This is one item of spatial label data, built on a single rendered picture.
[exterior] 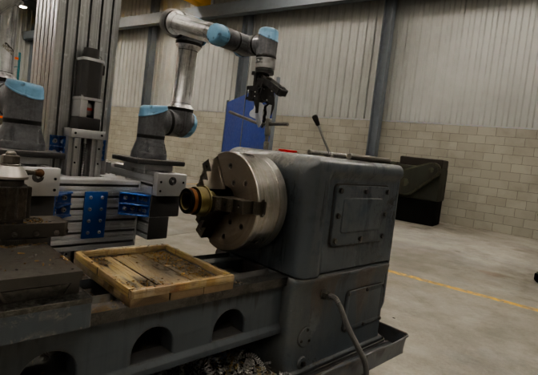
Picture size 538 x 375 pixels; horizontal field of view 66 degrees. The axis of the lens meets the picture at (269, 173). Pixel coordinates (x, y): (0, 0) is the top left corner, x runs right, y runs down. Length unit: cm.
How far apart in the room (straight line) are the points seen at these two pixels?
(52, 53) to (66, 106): 21
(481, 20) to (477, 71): 122
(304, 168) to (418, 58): 1069
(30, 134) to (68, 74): 36
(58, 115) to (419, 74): 1058
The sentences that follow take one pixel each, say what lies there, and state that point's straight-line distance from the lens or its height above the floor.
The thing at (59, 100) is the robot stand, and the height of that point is 135.
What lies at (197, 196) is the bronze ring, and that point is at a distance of 123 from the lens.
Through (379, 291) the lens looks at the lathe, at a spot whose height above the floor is 76.
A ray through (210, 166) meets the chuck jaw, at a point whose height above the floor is 118.
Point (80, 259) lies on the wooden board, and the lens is 129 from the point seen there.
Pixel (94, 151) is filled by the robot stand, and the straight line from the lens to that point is 183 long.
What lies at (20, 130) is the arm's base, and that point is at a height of 123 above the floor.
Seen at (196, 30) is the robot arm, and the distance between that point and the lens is 168.
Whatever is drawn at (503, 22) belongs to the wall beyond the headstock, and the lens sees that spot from 1171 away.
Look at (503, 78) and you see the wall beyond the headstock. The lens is 1137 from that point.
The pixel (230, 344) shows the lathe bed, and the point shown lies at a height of 70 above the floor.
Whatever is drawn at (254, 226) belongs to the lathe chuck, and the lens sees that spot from 123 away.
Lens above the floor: 125
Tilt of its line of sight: 3 degrees down
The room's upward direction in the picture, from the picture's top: 7 degrees clockwise
